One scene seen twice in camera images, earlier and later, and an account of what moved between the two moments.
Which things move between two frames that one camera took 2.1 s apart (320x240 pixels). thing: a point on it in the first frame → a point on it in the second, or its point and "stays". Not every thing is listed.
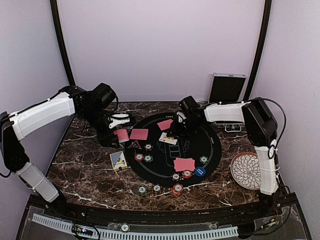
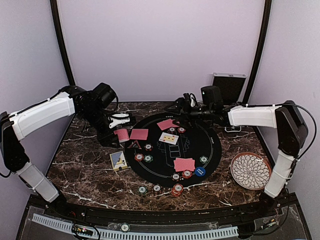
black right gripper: (178, 128) → (182, 106)
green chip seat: (148, 158) stays
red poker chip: (187, 174) stays
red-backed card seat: (139, 134) stays
